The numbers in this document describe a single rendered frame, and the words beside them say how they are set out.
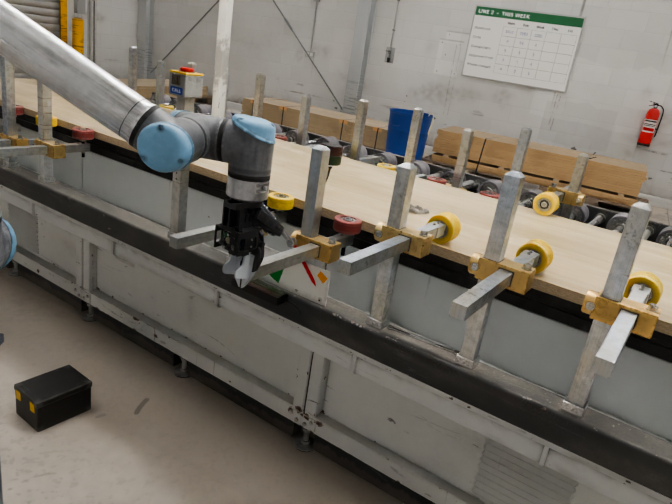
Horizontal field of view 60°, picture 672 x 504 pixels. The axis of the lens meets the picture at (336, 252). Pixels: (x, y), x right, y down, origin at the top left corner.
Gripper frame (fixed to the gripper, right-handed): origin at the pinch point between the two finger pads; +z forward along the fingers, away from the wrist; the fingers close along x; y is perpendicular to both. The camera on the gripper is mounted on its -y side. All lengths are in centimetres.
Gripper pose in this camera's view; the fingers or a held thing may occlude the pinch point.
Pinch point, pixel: (243, 281)
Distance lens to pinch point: 133.8
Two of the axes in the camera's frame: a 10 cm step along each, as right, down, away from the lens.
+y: -5.6, 1.9, -8.1
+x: 8.1, 3.1, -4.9
